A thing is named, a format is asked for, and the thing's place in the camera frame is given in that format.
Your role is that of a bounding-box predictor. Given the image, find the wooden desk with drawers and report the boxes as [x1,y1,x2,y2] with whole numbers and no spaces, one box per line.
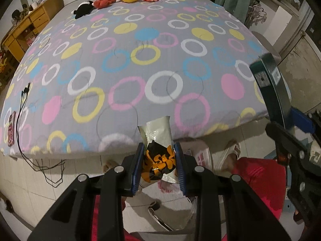
[1,0,64,62]

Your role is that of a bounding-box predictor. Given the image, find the white orange snack packet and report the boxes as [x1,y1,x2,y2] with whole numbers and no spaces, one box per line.
[139,116,178,188]

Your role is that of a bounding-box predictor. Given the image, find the white slipper foot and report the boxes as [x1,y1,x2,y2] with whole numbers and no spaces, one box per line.
[102,159,119,174]
[213,139,241,173]

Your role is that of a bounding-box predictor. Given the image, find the red trousers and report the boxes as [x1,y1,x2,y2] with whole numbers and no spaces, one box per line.
[91,157,286,240]

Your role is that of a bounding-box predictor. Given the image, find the red patterned phone case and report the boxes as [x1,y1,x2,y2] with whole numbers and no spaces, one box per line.
[8,111,16,147]

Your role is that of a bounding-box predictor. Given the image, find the chrome stool base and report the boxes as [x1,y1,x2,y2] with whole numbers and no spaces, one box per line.
[147,200,176,231]

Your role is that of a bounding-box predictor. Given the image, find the white red plastic trash bag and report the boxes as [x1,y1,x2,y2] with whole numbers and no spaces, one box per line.
[130,142,221,239]

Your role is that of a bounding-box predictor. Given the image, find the black white plush toy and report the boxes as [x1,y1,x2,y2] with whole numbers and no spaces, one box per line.
[71,1,94,19]

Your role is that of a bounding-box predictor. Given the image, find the white slipper right foot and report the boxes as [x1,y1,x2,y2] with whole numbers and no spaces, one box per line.
[213,139,241,173]

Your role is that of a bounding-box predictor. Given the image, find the dark green long box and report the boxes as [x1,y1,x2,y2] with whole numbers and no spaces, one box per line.
[250,53,294,134]

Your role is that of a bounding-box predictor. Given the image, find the white slipper left foot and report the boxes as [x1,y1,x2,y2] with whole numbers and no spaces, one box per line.
[102,159,119,174]

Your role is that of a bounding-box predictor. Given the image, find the black charging cable on bed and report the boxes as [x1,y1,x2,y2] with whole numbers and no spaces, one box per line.
[15,82,66,188]

